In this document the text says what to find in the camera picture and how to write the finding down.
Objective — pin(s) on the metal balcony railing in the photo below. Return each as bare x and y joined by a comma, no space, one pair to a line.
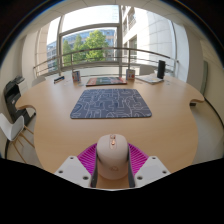
100,50

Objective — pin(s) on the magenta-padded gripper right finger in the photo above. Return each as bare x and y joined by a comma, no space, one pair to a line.
150,168

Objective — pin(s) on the white shell chair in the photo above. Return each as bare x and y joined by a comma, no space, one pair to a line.
146,69
37,81

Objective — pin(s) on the printed mug with red label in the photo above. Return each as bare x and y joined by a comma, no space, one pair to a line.
130,74

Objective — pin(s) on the cream white computer mouse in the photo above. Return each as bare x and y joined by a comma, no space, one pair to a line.
112,158

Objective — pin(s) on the dark blue patterned mouse pad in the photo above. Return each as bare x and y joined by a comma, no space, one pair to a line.
110,104

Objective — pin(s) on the red and dark magazine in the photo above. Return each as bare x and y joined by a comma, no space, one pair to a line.
106,81

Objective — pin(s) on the white chair with wooden legs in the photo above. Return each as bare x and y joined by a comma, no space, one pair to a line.
11,128

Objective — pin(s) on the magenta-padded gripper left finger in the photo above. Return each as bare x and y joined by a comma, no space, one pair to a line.
75,168

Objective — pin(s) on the black cylinder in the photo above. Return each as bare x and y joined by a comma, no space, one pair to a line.
161,69

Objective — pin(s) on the white illustrated booklet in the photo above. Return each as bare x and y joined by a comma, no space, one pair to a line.
149,79

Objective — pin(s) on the printed mug with blue label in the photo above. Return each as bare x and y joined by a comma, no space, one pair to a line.
76,76

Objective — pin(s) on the dark blue stapler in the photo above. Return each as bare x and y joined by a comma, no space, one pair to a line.
59,79

